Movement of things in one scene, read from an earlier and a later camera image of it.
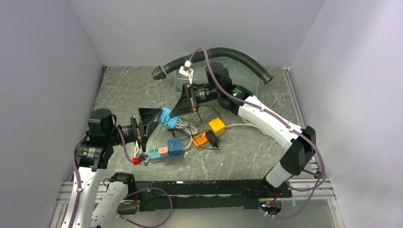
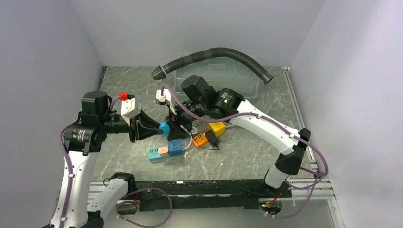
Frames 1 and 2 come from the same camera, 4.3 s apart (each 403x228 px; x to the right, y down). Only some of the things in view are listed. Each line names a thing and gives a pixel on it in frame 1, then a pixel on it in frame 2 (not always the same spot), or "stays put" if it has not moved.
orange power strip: x=200 y=139 stays put
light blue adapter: x=164 y=118 -> x=165 y=128
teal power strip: x=154 y=154 stays put
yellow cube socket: x=217 y=127 stays put
